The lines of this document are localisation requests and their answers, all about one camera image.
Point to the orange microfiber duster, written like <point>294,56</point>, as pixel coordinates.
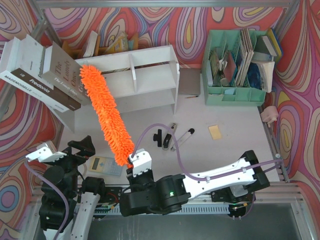
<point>109,118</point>

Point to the pink plastic object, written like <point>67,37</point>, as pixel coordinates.
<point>269,115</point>

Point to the black T-shaped clip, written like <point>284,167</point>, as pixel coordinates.
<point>157,137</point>

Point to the books in organizer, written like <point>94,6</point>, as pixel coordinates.
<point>241,58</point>

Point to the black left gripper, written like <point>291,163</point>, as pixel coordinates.
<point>74,152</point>

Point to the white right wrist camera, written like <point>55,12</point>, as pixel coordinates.
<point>141,161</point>

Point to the white Fredonia book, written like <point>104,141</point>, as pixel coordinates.
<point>21,64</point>

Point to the white wooden bookshelf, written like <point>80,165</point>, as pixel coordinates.
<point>140,79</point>

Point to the black and clear stapler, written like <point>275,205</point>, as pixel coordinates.
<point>167,141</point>

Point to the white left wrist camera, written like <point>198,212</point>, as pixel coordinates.
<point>45,153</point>

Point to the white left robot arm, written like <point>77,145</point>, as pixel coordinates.
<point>67,209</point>

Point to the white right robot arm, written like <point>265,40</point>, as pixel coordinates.
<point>167,195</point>

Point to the grey hardcover book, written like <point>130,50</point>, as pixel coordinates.
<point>62,71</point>

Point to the black marker pen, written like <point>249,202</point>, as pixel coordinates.
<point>183,139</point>

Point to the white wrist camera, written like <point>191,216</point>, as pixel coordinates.
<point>141,161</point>
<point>45,153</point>

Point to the green plastic desk organizer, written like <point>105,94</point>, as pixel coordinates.
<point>215,94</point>

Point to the light blue calculator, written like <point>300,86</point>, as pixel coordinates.
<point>105,165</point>

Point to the books behind shelf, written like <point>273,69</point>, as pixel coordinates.
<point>93,46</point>

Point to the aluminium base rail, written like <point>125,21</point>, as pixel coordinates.
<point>277,192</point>

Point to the tan sticky note pad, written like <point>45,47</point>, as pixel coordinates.
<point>215,132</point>

